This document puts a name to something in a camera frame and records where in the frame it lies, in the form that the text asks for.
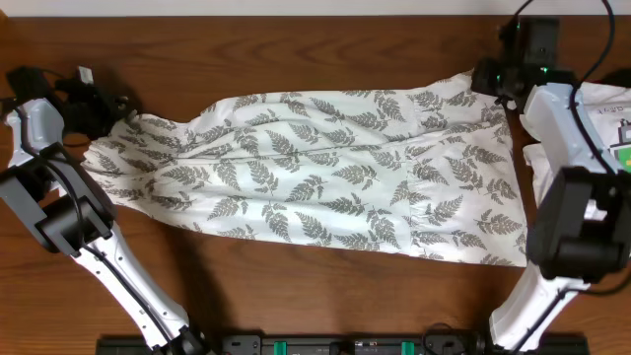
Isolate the white fern-print dress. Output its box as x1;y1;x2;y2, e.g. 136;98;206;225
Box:
83;73;526;266

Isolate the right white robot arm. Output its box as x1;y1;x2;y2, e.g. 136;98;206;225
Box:
471;58;630;354

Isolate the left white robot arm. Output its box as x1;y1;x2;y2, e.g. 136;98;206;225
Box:
1;91;211;354

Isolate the white t-shirt with pixel graphic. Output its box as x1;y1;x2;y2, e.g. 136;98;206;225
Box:
523;83;630;205

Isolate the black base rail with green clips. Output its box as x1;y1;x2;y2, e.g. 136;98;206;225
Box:
95;328;591;355

